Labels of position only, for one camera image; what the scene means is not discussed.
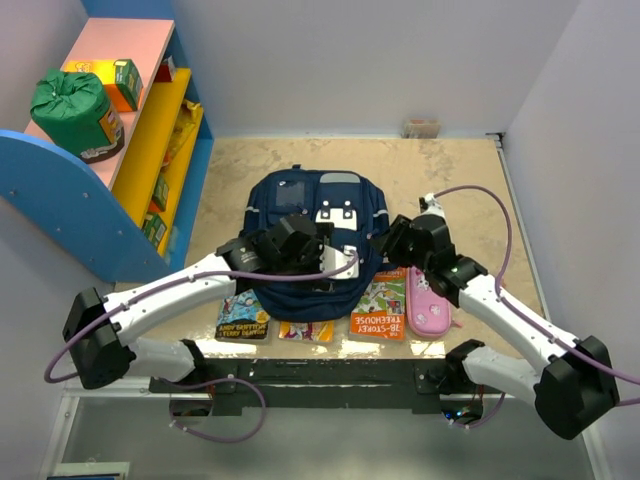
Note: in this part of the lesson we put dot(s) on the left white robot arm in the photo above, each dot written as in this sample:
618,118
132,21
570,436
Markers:
106,337

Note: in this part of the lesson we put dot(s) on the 169-storey treehouse book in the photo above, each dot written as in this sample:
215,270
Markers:
242,318

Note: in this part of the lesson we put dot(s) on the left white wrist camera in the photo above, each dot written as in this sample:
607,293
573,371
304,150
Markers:
338,259

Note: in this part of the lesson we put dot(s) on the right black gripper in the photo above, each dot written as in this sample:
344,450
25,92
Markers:
387,242

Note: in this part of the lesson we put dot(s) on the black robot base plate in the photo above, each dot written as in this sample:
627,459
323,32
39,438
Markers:
420,386

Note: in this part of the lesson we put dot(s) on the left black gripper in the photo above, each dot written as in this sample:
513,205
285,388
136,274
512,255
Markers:
323,238

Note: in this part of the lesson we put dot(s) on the pink pencil case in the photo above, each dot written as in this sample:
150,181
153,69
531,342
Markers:
428,315

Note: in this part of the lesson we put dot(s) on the Roald Dahl Charlie book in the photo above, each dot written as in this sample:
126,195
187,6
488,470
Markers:
317,332

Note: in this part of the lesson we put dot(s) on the green wrapped round package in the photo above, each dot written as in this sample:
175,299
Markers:
76,113

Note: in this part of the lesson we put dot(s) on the navy blue school backpack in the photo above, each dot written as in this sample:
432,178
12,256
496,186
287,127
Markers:
357,209

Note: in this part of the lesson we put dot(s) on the small box on yellow shelf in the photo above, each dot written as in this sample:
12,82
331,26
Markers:
166,71

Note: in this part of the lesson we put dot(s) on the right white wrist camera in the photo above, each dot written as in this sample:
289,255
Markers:
430,205

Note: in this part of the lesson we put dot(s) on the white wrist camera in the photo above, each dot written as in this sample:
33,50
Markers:
430,205
338,259

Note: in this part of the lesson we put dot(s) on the small box at back wall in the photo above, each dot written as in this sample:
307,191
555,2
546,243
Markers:
421,129

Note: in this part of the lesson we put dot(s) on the blue pink yellow shelf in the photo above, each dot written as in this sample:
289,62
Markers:
119,192

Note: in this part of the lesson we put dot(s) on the yellow green carton box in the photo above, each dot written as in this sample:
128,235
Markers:
120,78

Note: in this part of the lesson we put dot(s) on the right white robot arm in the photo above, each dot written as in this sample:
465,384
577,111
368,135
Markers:
566,380

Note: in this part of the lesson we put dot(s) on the green box on lower shelf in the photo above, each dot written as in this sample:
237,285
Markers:
159,195

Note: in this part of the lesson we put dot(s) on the yellow snack bag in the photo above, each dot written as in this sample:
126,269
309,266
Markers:
185,123

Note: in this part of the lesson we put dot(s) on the orange 78-storey treehouse book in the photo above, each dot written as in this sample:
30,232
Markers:
380,314

